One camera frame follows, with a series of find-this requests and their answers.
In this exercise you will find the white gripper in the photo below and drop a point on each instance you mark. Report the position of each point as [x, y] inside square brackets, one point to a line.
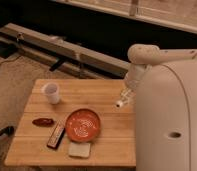
[132, 79]

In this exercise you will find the white bottle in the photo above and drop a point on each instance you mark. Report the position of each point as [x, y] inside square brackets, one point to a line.
[122, 101]

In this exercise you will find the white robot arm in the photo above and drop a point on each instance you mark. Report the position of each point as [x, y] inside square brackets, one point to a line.
[165, 107]

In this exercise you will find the orange bowl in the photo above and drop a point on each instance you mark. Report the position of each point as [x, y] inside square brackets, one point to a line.
[83, 125]

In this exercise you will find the pale sponge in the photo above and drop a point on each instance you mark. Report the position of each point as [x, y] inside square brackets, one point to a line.
[79, 149]

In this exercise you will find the white plastic cup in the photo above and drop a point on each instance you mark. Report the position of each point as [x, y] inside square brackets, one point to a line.
[51, 92]

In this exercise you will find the dark snack bar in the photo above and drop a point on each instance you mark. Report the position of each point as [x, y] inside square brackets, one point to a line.
[56, 136]

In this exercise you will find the dark red chili pepper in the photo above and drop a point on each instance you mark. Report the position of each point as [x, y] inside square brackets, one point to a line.
[43, 122]

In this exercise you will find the black leg at left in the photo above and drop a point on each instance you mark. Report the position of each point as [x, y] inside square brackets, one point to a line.
[9, 130]

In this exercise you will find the black device on floor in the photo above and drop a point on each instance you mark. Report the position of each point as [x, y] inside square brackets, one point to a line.
[7, 50]

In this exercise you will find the long metal rail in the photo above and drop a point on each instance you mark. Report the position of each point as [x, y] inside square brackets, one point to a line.
[95, 59]

